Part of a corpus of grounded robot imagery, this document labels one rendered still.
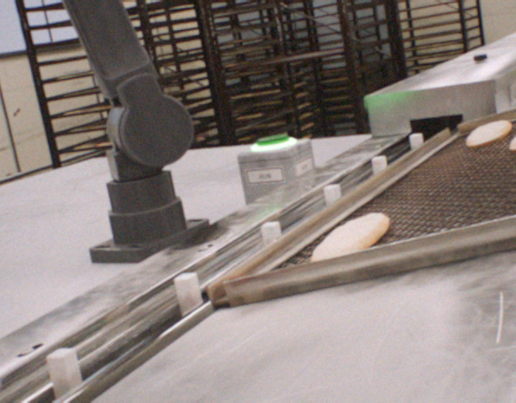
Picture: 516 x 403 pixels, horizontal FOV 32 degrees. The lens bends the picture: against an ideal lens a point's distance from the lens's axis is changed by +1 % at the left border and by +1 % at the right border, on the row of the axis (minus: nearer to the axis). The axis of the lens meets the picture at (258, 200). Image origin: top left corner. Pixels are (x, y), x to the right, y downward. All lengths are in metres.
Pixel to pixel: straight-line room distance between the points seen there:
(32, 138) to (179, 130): 6.12
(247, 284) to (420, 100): 0.76
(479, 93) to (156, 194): 0.46
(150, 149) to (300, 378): 0.62
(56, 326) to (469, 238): 0.31
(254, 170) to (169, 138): 0.15
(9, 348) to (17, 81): 6.43
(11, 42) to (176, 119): 6.11
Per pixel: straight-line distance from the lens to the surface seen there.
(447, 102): 1.20
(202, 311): 0.59
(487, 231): 0.43
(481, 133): 0.82
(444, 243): 0.43
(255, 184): 1.05
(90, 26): 0.95
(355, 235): 0.51
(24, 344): 0.60
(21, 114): 6.99
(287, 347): 0.38
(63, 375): 0.54
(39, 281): 0.95
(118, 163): 0.96
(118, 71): 0.94
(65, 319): 0.64
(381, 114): 1.23
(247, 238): 0.79
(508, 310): 0.34
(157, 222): 0.95
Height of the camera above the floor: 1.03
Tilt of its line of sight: 11 degrees down
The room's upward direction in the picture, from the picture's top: 10 degrees counter-clockwise
